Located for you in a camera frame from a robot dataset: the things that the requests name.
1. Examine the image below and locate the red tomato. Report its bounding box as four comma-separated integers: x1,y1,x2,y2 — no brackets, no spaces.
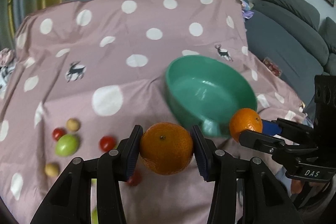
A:
126,169,142,187
52,127,66,141
99,136,117,152

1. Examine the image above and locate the small orange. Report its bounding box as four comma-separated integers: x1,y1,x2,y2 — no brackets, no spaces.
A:
229,108,263,142

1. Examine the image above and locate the large green fruit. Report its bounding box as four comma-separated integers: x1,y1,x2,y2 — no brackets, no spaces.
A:
55,134,79,157

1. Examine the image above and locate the large orange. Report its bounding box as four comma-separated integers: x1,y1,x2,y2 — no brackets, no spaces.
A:
140,122,193,176

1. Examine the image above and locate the tan fruit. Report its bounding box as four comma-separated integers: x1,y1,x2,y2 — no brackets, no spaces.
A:
66,118,81,132
45,162,60,177

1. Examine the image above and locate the green plastic bowl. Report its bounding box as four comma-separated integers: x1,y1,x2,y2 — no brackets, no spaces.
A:
165,55,257,138

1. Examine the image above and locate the red snack packet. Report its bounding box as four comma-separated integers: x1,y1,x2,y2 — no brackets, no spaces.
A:
262,57,282,77

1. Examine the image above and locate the grey sofa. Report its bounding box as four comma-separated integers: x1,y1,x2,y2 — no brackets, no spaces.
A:
245,0,335,119

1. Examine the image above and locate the pile of clothes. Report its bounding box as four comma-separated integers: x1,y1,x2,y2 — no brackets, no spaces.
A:
0,48,16,92

